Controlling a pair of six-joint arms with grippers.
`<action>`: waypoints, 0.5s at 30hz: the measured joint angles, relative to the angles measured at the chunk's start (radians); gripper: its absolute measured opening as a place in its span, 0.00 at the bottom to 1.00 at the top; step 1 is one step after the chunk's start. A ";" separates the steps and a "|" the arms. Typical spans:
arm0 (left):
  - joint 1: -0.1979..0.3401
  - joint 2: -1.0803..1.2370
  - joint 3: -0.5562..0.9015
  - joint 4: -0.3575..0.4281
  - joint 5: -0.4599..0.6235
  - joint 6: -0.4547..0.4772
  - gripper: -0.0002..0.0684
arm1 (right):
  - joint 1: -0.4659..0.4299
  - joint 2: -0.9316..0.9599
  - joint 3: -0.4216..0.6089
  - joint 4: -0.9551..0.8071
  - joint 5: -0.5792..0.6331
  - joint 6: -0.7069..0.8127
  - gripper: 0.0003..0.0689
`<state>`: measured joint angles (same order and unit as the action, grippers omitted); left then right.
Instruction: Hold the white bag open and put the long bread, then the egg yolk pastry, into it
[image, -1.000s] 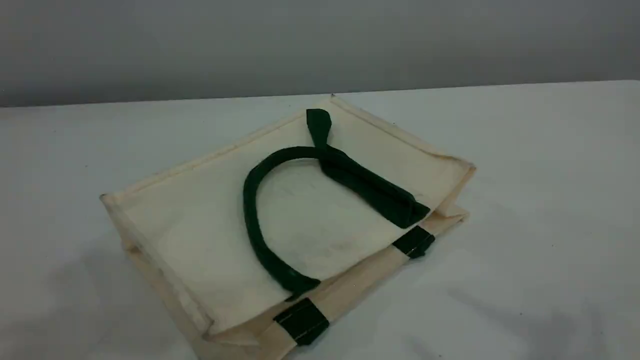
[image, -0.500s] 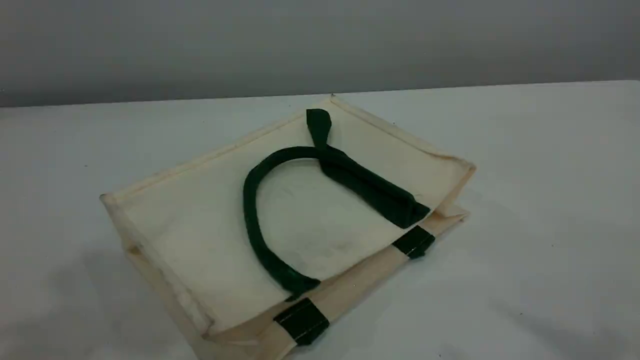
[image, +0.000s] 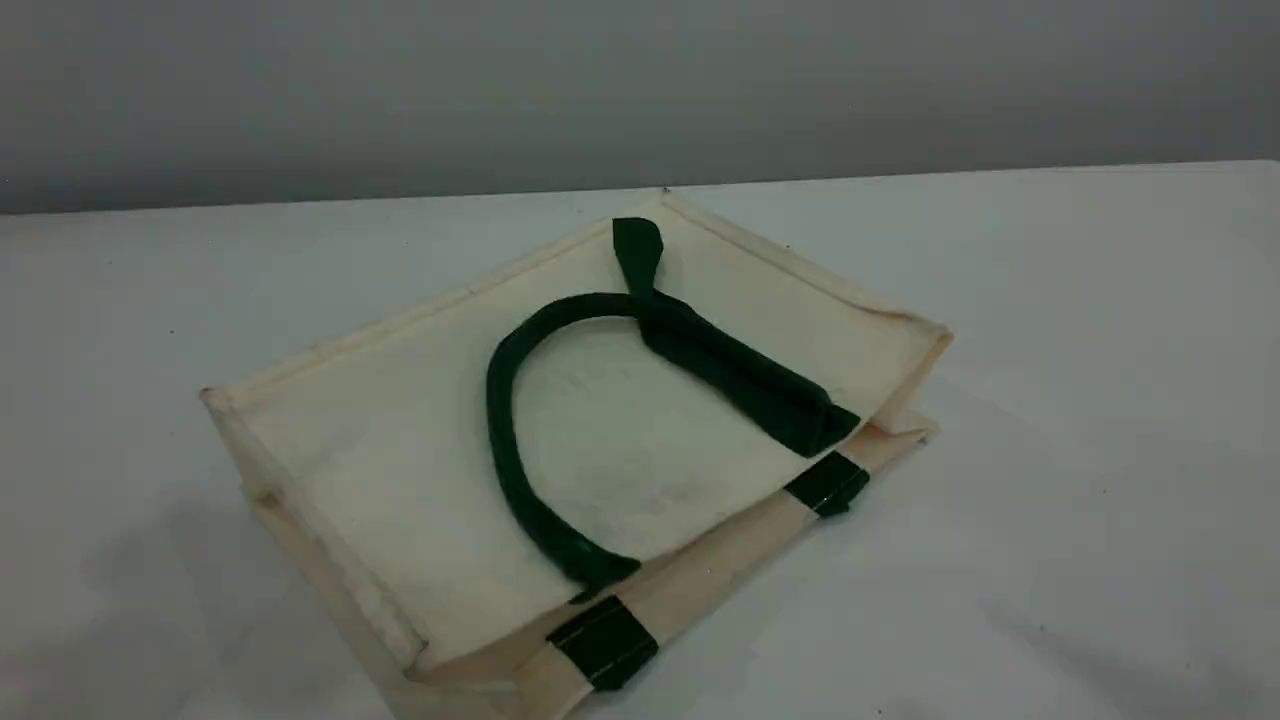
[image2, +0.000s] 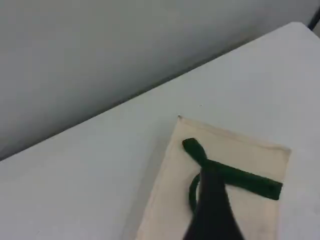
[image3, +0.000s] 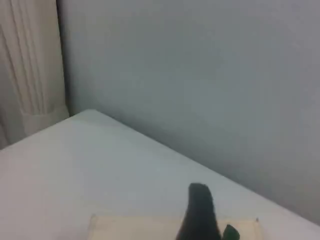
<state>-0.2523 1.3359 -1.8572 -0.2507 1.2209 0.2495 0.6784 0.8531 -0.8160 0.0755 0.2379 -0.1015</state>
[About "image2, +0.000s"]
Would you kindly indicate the black metal pole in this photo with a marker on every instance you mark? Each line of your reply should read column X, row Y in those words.
column 313, row 12

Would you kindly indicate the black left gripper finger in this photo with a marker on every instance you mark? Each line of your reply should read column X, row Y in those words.
column 212, row 212

